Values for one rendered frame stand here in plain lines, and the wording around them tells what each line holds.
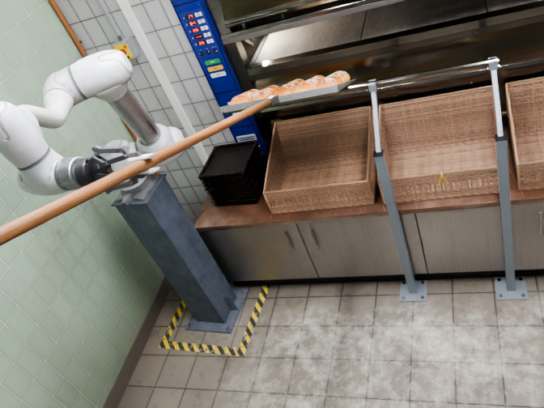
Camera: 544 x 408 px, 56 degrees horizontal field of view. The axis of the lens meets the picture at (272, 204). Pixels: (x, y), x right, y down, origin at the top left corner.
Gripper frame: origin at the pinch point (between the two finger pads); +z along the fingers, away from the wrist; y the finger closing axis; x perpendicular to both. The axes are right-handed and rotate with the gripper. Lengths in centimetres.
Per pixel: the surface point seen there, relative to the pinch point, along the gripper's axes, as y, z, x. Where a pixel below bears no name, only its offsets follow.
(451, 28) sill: -11, 71, -152
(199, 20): -40, -45, -134
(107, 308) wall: 98, -120, -90
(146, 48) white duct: -34, -81, -138
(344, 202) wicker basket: 60, 14, -128
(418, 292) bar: 119, 42, -141
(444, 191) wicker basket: 58, 62, -127
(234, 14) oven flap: -39, -26, -137
